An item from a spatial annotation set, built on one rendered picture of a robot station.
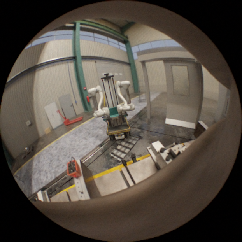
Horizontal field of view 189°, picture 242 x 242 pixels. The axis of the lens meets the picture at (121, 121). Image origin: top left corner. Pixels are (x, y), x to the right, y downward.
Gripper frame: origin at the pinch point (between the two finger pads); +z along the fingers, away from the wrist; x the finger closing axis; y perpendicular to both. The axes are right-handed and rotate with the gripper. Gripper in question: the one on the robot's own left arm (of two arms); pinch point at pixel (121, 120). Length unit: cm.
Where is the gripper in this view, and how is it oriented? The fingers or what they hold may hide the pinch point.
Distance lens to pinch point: 172.2
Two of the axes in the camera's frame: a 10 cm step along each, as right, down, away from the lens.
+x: 9.8, -2.0, 0.1
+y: 1.0, 4.3, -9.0
